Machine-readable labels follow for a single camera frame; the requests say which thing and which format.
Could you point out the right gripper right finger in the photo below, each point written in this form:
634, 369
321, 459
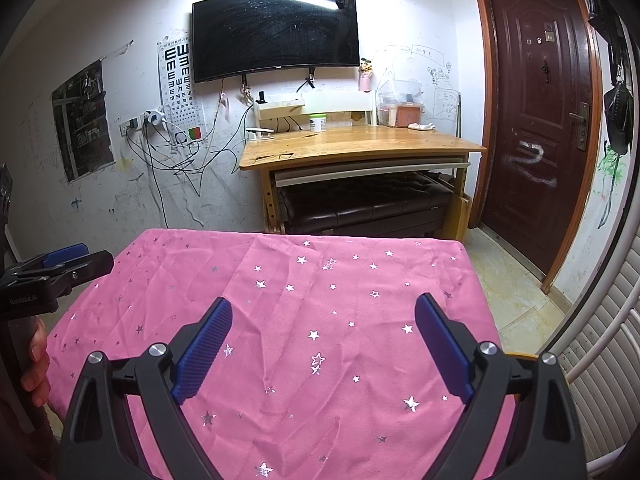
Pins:
543, 441

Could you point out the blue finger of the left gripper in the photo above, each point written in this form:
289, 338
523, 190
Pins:
64, 255

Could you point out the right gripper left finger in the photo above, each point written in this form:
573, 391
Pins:
99, 439

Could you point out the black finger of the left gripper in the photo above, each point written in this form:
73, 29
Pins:
79, 271

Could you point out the yellow trash bin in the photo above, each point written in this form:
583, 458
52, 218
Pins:
522, 356

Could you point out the left hand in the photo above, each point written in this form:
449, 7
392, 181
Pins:
34, 380

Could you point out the white louvered closet door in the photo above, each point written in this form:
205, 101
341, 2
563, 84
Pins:
614, 280

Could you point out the orange seat white chair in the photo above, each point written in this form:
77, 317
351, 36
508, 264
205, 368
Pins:
601, 364

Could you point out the white power strip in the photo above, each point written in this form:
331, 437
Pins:
148, 118

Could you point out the eye chart poster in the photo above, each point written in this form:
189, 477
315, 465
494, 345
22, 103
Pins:
183, 114

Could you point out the pink star tablecloth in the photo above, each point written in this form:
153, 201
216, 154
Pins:
324, 374

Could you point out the wooden desk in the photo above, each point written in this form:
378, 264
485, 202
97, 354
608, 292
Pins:
302, 157

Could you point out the black bench under desk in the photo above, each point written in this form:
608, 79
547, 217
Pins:
412, 204

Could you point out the white green jar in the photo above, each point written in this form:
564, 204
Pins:
317, 122

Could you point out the black hanging bag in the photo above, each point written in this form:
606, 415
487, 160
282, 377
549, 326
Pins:
618, 101

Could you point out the dark red door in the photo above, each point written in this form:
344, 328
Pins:
543, 105

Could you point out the clear plastic storage box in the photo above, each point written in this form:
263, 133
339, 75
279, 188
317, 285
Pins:
399, 103

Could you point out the dark wall poster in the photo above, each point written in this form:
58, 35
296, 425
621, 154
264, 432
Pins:
79, 114

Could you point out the black wall television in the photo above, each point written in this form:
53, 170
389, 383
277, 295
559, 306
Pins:
236, 37

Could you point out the pink bottle on wall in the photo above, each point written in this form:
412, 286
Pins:
365, 75

